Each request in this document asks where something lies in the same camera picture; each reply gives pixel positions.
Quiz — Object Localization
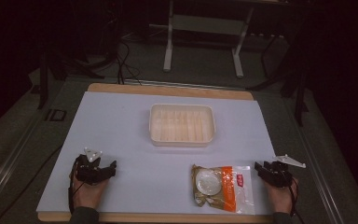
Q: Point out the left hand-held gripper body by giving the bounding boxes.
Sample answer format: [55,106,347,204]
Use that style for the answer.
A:
[74,147,110,187]

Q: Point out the left hand-held gripper black cable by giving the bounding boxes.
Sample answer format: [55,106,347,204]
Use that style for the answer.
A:
[67,156,86,216]

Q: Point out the right hand-held gripper black cable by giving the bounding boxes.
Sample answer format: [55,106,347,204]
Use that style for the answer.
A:
[286,175,300,218]

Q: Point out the white table sheet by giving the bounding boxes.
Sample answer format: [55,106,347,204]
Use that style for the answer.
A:
[35,91,277,217]

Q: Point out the hand-held gripper black cable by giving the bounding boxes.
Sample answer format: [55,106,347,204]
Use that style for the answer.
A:
[67,156,86,216]
[286,175,300,218]

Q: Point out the black floor cables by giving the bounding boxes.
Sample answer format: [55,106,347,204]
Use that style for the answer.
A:
[115,39,144,87]

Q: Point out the person's right hand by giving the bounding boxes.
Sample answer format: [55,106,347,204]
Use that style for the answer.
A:
[262,177,300,215]

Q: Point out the white metal stand frame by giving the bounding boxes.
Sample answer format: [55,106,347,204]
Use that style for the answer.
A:
[162,0,290,79]

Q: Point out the person's left hand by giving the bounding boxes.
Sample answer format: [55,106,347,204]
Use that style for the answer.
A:
[70,172,110,211]

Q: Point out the aluminium floor rail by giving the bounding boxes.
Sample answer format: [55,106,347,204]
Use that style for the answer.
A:
[0,116,46,216]
[287,99,347,224]

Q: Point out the black floor bracket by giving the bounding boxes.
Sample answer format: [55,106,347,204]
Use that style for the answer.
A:
[44,108,68,122]

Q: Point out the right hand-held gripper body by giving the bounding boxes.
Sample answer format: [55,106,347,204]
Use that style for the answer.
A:
[262,154,308,189]

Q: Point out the clear orange snack packet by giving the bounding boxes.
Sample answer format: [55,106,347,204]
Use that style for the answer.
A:
[191,163,255,216]

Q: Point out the black metal stand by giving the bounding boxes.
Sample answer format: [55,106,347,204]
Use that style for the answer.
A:
[248,31,312,128]
[36,50,105,110]

